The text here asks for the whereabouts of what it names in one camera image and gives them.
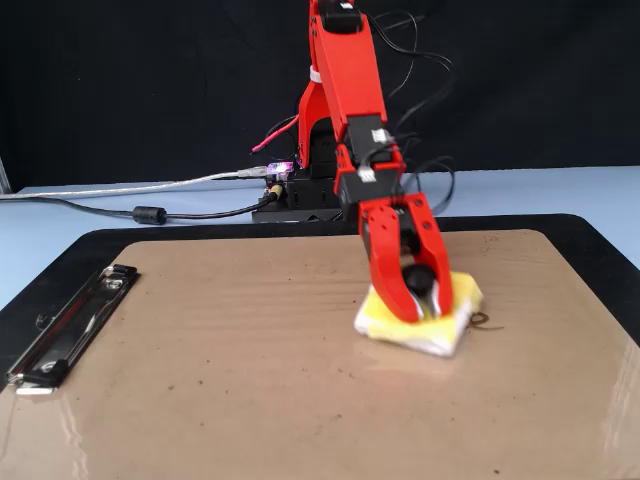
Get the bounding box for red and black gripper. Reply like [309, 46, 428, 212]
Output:
[333, 162, 454, 325]

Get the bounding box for yellow sponge with black knob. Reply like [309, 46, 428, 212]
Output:
[352, 269, 486, 359]

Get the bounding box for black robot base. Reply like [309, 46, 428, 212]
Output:
[251, 123, 362, 224]

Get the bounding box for controller board with lit LEDs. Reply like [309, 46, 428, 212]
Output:
[264, 160, 297, 182]

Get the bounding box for black rectangular desk mat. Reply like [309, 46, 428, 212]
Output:
[0, 213, 640, 396]

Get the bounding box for brown clipboard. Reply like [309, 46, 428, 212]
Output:
[0, 228, 640, 480]

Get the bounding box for black backdrop cloth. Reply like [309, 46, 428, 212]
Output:
[0, 0, 640, 194]

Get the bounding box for silver metal clipboard clip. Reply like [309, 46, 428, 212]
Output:
[3, 263, 141, 397]

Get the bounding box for thin red wire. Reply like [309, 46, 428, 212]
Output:
[251, 113, 301, 154]

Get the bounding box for black servo cables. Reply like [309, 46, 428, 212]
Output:
[368, 11, 457, 217]

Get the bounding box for black power cable with ferrite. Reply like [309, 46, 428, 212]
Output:
[0, 183, 287, 227]

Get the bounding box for silver USB cable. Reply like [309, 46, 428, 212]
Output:
[0, 165, 270, 202]

